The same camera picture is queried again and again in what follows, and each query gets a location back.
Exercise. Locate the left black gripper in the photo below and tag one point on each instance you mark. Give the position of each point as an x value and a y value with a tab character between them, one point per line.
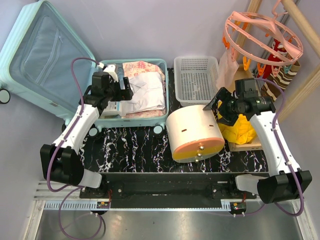
125	94

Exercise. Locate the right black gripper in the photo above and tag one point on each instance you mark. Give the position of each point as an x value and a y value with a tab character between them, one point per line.
223	95

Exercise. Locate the white shirt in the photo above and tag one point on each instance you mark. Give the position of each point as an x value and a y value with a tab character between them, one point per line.
148	93

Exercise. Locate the white round drum box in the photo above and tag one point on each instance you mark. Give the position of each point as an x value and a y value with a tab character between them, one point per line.
193	134

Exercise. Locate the light blue hard-shell suitcase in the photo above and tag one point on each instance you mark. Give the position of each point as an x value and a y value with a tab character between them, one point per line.
45	62

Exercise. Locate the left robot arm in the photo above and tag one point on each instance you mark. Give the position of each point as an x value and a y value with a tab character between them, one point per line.
60	160

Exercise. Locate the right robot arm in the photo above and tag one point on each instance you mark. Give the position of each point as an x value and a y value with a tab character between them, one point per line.
286	181

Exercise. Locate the white toiletry pack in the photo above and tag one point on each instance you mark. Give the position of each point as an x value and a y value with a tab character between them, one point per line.
114	108

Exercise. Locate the cream pink-print cloth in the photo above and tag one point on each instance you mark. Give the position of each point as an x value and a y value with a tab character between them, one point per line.
132	69

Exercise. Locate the yellow cloth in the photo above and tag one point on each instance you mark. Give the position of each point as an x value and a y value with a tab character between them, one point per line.
232	133

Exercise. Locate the translucent pink plastic bag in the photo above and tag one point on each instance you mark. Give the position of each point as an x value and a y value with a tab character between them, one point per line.
227	70

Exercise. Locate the wooden tray base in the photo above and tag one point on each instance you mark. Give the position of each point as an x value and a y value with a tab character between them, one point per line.
248	141

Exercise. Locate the white perforated plastic basket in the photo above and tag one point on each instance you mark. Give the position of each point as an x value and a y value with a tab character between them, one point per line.
195	79

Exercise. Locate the brown striped cloth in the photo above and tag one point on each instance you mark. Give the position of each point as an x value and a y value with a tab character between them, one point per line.
282	79

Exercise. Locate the black marble pattern mat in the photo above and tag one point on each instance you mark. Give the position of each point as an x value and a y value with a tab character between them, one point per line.
137	150

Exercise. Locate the pink round clip hanger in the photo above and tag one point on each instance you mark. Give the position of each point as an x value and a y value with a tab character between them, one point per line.
260	39

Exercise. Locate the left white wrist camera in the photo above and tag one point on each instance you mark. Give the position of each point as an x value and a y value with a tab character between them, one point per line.
110	69

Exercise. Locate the wooden hanger rack frame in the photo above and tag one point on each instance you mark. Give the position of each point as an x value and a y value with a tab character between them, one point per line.
304	17

